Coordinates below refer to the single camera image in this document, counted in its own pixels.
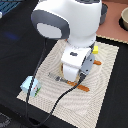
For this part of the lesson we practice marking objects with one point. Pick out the blue wire basket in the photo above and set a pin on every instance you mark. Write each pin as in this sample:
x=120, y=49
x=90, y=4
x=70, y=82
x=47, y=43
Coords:
x=7, y=5

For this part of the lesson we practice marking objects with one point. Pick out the yellow butter box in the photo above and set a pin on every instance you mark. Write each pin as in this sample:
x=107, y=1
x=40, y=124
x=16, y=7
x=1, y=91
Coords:
x=95, y=50

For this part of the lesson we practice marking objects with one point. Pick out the light blue carton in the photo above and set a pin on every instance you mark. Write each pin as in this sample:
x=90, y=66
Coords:
x=31, y=85

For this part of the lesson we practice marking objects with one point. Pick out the knife with orange handle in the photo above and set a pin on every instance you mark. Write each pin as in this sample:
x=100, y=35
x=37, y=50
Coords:
x=97, y=62

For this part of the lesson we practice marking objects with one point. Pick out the brown toy stove board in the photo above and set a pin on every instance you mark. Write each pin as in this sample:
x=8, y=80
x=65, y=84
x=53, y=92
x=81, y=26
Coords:
x=111, y=29

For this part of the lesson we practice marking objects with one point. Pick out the fork with orange handle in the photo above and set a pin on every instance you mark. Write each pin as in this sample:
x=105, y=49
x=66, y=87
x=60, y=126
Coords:
x=60, y=79

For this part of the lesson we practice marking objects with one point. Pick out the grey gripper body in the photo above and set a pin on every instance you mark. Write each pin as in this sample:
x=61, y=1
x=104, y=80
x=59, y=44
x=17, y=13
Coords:
x=87, y=65

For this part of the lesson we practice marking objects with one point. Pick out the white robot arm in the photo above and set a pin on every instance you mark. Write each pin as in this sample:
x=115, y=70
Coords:
x=74, y=20

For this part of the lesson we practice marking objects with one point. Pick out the large grey pot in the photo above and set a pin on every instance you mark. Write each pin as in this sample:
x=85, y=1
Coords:
x=103, y=13

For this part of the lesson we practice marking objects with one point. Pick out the beige woven placemat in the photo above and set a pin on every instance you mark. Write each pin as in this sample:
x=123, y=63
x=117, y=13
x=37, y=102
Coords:
x=78, y=108

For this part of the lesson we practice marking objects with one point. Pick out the beige round plate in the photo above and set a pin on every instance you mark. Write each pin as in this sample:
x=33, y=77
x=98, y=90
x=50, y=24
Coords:
x=61, y=70

